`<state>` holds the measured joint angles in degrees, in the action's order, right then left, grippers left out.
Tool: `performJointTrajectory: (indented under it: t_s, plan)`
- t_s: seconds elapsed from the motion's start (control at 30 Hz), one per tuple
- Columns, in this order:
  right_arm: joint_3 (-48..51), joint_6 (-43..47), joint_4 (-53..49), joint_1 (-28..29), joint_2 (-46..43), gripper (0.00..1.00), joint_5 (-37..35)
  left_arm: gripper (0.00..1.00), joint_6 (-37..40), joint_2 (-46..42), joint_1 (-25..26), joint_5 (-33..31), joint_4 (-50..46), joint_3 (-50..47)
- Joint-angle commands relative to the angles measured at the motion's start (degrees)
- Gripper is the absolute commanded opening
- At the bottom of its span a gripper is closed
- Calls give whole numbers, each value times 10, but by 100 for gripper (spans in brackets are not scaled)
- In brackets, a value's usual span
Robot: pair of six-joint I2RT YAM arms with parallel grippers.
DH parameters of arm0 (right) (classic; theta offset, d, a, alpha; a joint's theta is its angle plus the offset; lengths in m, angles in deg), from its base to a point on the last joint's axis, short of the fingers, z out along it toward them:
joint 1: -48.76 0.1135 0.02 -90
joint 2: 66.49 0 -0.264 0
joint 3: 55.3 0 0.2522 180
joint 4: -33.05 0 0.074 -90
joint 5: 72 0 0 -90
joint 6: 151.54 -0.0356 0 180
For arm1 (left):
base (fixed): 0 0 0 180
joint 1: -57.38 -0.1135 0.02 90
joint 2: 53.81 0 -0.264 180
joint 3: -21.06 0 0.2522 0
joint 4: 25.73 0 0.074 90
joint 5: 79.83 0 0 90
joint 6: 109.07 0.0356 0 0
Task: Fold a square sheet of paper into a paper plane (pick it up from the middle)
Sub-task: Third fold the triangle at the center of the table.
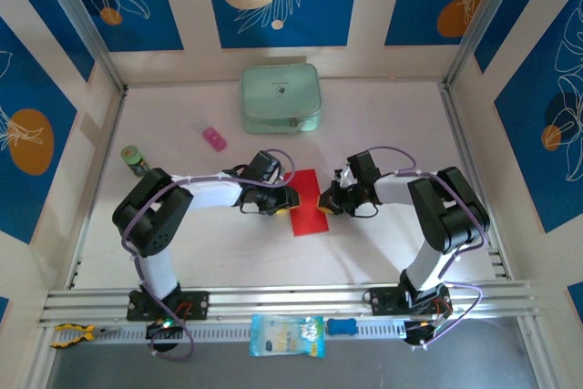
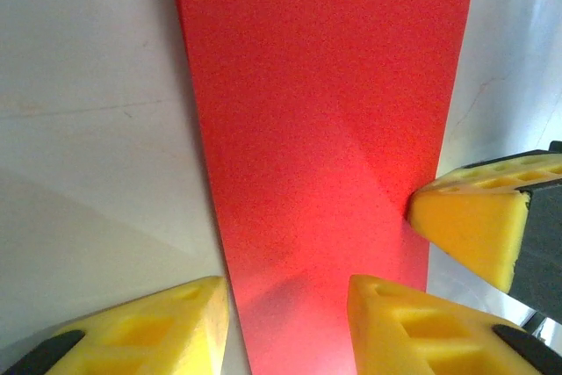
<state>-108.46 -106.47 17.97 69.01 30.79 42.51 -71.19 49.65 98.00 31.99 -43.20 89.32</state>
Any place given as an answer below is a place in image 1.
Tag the yellow black pliers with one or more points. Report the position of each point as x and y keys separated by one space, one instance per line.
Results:
x=86 y=332

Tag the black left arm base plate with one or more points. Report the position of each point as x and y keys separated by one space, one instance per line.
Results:
x=196 y=304

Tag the aluminium frame post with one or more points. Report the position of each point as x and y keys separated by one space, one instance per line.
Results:
x=82 y=20
x=495 y=11

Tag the aluminium mounting rail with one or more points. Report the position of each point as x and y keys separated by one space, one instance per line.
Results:
x=282 y=300

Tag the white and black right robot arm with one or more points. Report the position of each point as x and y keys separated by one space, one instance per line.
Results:
x=396 y=188

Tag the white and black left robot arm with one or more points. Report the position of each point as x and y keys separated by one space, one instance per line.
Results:
x=209 y=193

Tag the small green bottle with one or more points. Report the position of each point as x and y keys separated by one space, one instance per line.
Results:
x=134 y=159

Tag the blue bone-shaped eraser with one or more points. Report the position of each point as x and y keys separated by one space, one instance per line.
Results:
x=341 y=326

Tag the clear plastic cap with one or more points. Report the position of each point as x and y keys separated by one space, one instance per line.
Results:
x=199 y=125

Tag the black base control board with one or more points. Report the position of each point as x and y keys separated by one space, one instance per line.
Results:
x=164 y=330
x=419 y=330

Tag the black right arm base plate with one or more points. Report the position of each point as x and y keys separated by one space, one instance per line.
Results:
x=382 y=300

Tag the aluminium side rail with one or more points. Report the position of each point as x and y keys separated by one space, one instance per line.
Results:
x=111 y=134
x=467 y=156

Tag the mint green zip pouch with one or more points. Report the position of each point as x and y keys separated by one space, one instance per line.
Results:
x=280 y=93

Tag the light blue wet wipes pack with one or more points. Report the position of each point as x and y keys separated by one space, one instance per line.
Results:
x=287 y=336

